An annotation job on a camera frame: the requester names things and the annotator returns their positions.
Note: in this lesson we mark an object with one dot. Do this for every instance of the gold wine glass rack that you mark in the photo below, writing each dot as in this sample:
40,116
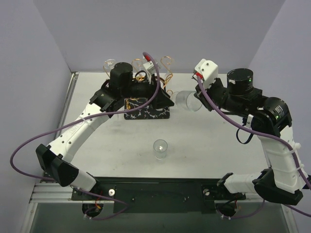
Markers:
148,106

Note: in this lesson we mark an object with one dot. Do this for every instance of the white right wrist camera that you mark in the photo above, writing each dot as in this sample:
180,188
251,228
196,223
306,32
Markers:
206,71

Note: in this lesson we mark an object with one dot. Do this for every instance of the short clear glass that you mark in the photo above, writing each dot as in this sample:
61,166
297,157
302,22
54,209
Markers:
186,100
160,148

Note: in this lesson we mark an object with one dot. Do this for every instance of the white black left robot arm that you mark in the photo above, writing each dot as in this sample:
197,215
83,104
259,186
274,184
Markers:
56,157

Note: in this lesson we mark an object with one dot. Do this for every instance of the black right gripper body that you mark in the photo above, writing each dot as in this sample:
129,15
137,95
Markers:
205,93

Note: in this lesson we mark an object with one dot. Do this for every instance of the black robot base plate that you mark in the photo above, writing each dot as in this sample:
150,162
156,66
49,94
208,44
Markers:
165,195

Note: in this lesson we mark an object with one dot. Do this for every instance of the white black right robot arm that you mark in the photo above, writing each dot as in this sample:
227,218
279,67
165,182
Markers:
270,120

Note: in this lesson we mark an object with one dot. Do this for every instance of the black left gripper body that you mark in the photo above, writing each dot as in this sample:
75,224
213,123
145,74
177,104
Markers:
155,94

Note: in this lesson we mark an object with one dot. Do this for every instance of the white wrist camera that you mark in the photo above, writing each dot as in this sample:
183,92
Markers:
206,71
150,66

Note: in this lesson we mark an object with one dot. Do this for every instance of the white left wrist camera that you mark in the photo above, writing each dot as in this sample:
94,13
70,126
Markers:
150,66

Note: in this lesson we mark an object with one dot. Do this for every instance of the clear champagne flute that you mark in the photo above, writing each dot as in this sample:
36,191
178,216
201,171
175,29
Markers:
167,62

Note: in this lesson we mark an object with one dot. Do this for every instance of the aluminium table frame rail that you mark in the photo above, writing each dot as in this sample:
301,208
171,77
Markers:
50,193

